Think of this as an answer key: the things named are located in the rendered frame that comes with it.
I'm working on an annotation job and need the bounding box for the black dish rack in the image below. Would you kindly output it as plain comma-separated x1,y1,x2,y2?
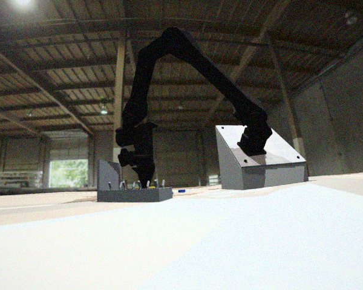
97,160,172,203

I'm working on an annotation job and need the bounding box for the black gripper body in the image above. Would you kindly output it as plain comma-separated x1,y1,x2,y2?
130,140,155,170

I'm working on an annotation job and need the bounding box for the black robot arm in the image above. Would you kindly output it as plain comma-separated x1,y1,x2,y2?
116,27,273,156

